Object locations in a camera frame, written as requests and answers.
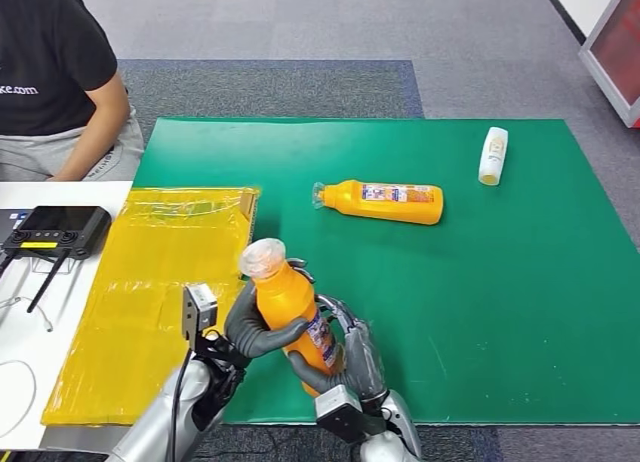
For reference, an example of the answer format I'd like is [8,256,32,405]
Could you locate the small white bottle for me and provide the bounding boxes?
[477,126,509,187]

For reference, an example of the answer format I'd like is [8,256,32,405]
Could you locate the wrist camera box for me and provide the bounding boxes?
[180,283,220,352]
[314,383,389,446]

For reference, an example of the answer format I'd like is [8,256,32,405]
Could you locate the thin white cable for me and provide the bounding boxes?
[0,359,39,441]
[0,295,54,334]

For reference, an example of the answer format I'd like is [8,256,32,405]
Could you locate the black remote controller antennas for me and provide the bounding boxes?
[0,205,113,315]

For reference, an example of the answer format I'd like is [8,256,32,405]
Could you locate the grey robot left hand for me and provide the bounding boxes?
[223,256,317,372]

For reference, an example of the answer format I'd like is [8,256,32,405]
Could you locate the person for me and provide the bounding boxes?
[0,0,146,183]

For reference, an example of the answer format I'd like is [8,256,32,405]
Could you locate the orange bottle clear cap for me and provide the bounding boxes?
[238,237,347,399]
[312,178,445,227]

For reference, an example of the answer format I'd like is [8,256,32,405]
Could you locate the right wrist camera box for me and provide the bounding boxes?
[314,383,389,446]

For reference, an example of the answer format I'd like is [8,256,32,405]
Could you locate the brown cardboard strip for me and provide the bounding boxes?
[238,189,260,226]

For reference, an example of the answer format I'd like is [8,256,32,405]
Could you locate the red white framed cabinet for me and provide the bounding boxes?
[579,0,640,130]

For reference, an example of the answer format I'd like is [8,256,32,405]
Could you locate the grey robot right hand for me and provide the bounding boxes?
[287,294,389,402]

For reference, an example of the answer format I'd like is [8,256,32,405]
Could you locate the dark laptop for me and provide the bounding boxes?
[0,208,24,247]

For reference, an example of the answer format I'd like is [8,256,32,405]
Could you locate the green table mat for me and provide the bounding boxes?
[132,117,640,426]

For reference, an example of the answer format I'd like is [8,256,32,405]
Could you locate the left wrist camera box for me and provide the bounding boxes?
[180,283,220,352]

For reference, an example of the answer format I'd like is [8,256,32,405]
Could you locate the yellow plastic film sheet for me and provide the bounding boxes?
[41,185,261,428]

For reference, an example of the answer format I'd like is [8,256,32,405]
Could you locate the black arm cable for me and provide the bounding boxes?
[169,348,195,462]

